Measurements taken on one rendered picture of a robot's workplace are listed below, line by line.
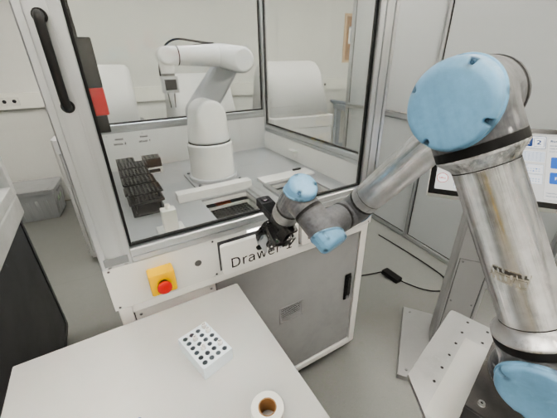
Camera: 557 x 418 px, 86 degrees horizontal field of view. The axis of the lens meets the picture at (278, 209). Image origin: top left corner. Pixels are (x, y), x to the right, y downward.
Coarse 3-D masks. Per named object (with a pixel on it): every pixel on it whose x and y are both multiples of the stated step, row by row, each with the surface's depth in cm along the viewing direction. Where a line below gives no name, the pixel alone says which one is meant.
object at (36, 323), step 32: (0, 160) 133; (0, 224) 116; (0, 256) 107; (32, 256) 149; (0, 288) 107; (32, 288) 138; (0, 320) 101; (32, 320) 128; (64, 320) 173; (0, 352) 96; (32, 352) 119; (0, 384) 91; (0, 416) 86
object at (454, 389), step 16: (464, 352) 78; (480, 352) 78; (448, 368) 74; (464, 368) 74; (480, 368) 74; (448, 384) 71; (464, 384) 71; (432, 400) 68; (448, 400) 67; (464, 400) 67; (432, 416) 64; (448, 416) 64
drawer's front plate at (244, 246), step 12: (240, 240) 98; (252, 240) 99; (228, 252) 96; (240, 252) 98; (252, 252) 101; (276, 252) 107; (288, 252) 110; (228, 264) 98; (240, 264) 100; (252, 264) 103
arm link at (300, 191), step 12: (288, 180) 71; (300, 180) 70; (312, 180) 72; (288, 192) 70; (300, 192) 69; (312, 192) 70; (276, 204) 78; (288, 204) 72; (300, 204) 70; (288, 216) 76
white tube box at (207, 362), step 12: (204, 336) 80; (216, 336) 80; (180, 348) 80; (192, 348) 77; (216, 348) 76; (228, 348) 76; (192, 360) 75; (204, 360) 73; (216, 360) 73; (228, 360) 77; (204, 372) 71
